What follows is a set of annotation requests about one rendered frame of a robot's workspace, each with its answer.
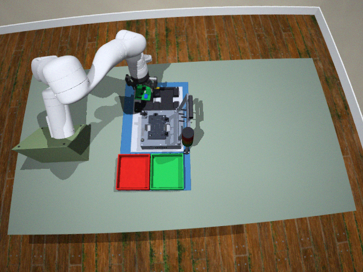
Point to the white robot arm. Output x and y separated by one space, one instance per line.
68 82

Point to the red bin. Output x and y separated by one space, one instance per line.
132 172

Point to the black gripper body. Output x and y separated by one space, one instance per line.
146 79

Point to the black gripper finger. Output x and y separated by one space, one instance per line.
129 83
152 84

